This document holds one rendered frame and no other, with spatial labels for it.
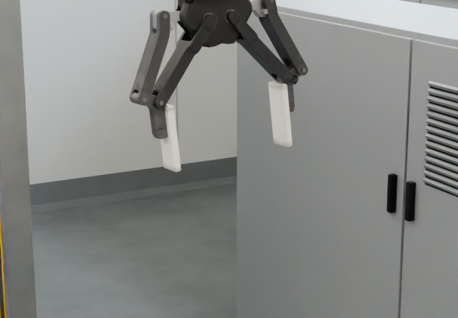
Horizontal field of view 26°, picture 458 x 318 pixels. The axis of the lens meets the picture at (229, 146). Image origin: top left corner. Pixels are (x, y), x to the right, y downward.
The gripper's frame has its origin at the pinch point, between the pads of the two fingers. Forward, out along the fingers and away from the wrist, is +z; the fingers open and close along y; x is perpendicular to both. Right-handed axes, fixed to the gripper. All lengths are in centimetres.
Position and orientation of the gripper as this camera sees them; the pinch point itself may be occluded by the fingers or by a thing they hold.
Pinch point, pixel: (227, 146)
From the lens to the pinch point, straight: 106.8
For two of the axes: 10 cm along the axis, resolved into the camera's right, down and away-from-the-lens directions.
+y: 8.8, -1.9, 4.4
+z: 1.0, 9.7, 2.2
